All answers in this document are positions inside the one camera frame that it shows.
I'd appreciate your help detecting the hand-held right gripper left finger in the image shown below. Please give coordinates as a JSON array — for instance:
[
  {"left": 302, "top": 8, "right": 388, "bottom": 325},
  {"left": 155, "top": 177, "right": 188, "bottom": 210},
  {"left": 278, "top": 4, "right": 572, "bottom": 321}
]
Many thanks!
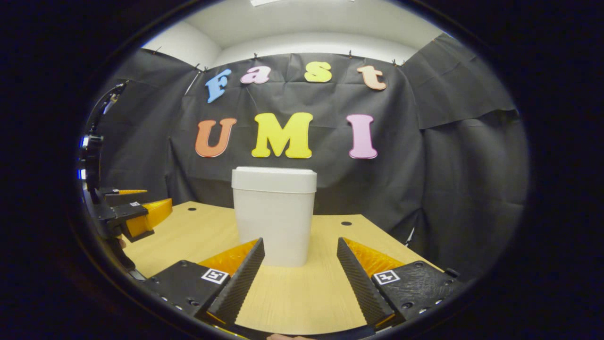
[{"left": 142, "top": 238, "right": 266, "bottom": 326}]

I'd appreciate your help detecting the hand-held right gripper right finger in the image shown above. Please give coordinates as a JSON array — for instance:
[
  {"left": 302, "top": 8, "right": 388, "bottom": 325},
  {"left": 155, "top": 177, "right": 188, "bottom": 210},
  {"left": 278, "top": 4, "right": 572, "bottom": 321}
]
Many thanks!
[{"left": 336, "top": 237, "right": 465, "bottom": 329}]

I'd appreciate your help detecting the white desktop garbage bin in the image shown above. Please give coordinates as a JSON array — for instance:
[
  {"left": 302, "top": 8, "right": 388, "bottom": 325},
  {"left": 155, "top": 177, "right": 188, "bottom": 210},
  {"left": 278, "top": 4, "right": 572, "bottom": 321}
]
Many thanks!
[{"left": 231, "top": 166, "right": 318, "bottom": 268}]

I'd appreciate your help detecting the wooden desktop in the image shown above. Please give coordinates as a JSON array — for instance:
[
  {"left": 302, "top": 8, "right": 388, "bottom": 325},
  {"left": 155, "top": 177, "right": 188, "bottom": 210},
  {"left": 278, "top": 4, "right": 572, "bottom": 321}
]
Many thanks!
[{"left": 120, "top": 201, "right": 444, "bottom": 337}]

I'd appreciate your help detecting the black backdrop cloth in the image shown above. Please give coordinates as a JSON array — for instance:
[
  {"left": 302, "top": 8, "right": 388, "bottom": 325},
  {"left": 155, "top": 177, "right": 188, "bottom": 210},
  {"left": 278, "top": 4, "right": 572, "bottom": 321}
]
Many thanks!
[{"left": 87, "top": 33, "right": 529, "bottom": 279}]

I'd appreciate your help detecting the ceiling light panel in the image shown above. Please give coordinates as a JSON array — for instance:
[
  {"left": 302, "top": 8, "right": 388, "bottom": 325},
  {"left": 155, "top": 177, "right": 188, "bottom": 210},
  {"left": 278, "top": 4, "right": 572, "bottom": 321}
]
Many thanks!
[{"left": 250, "top": 0, "right": 354, "bottom": 7}]

